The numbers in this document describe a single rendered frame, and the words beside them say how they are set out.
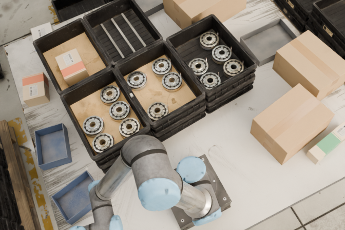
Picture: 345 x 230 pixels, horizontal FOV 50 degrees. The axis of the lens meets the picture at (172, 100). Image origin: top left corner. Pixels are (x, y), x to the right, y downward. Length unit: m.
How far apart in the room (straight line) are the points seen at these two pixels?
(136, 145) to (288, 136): 0.84
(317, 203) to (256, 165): 0.83
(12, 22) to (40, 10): 0.28
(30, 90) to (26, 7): 1.72
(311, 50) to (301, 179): 0.65
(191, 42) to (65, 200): 1.03
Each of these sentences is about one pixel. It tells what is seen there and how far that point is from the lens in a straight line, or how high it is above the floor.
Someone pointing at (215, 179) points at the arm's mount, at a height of 0.81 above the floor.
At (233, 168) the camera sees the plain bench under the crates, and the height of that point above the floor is 0.70.
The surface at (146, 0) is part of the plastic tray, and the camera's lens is 2.46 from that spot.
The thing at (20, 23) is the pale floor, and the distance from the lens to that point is 3.69.
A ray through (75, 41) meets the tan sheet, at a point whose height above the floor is 0.83.
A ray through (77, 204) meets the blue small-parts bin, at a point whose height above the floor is 0.70.
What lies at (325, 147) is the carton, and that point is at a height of 0.76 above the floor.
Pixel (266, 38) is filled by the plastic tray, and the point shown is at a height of 0.70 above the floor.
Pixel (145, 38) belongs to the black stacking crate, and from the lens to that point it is 2.09.
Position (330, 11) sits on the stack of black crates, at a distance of 2.88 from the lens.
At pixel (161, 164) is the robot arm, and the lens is 1.08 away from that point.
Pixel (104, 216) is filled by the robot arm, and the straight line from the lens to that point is 1.42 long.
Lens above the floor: 2.43
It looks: 60 degrees down
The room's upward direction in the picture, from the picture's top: 12 degrees counter-clockwise
